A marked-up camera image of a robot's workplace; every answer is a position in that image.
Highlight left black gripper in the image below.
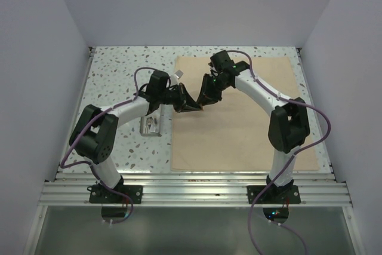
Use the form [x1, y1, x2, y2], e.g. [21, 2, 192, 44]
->
[158, 82, 201, 113]

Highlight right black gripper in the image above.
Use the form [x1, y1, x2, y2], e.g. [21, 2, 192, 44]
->
[197, 73, 230, 107]

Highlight long surgical scissors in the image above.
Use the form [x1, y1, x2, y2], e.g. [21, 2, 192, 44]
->
[146, 118, 153, 128]

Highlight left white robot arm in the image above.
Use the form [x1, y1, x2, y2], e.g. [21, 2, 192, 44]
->
[60, 69, 202, 203]

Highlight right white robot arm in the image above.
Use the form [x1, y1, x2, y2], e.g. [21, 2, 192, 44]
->
[197, 50, 310, 203]

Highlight beige surgical cloth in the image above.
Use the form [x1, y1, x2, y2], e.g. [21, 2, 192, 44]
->
[171, 56, 319, 172]

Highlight metal instrument tray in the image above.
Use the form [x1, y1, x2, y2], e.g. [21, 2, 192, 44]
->
[140, 108, 162, 137]

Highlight sealed blade packet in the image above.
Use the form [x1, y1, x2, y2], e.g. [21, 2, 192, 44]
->
[149, 118, 160, 134]

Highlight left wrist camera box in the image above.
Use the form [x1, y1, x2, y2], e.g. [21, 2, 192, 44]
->
[173, 70, 183, 80]

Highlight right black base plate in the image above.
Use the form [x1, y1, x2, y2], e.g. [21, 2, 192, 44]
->
[247, 185, 301, 204]

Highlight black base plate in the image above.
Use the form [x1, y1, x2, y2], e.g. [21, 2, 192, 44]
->
[247, 185, 301, 204]
[87, 184, 143, 204]

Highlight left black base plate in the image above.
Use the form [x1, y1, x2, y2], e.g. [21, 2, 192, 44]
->
[87, 184, 143, 204]

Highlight aluminium mounting rail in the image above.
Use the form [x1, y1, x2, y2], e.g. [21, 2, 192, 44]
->
[38, 173, 352, 207]

